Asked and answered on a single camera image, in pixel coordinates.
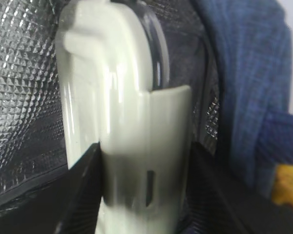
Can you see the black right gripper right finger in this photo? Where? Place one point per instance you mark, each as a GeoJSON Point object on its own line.
{"type": "Point", "coordinates": [221, 204]}

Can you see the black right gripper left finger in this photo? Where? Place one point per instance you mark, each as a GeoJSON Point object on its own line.
{"type": "Point", "coordinates": [69, 205]}

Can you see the yellow pear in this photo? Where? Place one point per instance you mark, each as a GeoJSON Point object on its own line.
{"type": "Point", "coordinates": [282, 190]}

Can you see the dark blue zippered lunch bag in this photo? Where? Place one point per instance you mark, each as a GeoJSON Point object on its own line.
{"type": "Point", "coordinates": [235, 55]}

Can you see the glass container with green lid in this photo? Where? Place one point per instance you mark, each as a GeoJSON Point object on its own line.
{"type": "Point", "coordinates": [113, 68]}

